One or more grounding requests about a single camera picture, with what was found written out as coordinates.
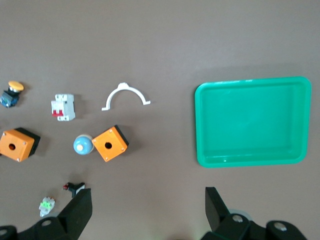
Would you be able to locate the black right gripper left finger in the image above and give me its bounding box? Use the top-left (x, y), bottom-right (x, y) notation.
top-left (17, 187), bottom-right (93, 240)

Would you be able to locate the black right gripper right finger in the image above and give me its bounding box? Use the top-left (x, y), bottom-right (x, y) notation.
top-left (202, 186), bottom-right (267, 240)

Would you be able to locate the white red circuit breaker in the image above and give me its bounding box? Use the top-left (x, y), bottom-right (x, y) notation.
top-left (50, 93), bottom-right (76, 122)

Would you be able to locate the small black push button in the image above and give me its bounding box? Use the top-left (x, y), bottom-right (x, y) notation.
top-left (62, 181), bottom-right (86, 198)

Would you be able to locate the blue dome buzzer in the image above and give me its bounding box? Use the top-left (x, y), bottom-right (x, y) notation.
top-left (73, 134), bottom-right (95, 156)

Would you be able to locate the green plastic tray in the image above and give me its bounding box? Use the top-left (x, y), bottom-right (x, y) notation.
top-left (194, 76), bottom-right (313, 169)

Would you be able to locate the small white pipe clamp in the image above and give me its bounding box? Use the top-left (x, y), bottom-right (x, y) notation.
top-left (101, 82), bottom-right (152, 112)

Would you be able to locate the yellow mushroom push button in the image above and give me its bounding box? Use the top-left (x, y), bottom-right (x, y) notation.
top-left (0, 80), bottom-right (25, 109)

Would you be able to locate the brown table cover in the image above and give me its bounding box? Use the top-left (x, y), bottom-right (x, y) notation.
top-left (0, 0), bottom-right (320, 240)

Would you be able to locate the green white switch module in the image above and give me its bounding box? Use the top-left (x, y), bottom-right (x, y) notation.
top-left (38, 196), bottom-right (56, 218)

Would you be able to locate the orange push-button enclosure box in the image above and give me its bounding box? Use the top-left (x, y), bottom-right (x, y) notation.
top-left (91, 124), bottom-right (130, 163)
top-left (0, 127), bottom-right (41, 163)

